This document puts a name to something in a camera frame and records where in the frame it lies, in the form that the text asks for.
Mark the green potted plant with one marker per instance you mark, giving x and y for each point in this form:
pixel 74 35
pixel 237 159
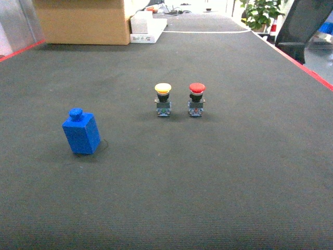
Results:
pixel 259 15

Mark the red conveyor side rail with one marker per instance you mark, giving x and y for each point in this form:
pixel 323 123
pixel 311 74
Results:
pixel 310 72

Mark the blue block part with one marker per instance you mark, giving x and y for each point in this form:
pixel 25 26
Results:
pixel 81 132

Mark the red push button switch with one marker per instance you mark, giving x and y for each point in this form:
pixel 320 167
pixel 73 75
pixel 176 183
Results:
pixel 196 102

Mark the white small box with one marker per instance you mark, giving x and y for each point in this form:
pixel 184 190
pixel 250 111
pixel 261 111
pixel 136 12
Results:
pixel 141 22

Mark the yellow push button switch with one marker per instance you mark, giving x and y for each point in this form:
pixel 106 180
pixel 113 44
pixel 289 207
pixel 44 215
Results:
pixel 163 103

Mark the white flat box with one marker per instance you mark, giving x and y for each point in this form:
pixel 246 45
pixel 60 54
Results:
pixel 158 26

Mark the large cardboard box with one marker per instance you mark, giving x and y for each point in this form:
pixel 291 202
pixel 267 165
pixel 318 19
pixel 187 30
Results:
pixel 85 22

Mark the black office chair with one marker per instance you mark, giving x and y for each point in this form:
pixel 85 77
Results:
pixel 303 20

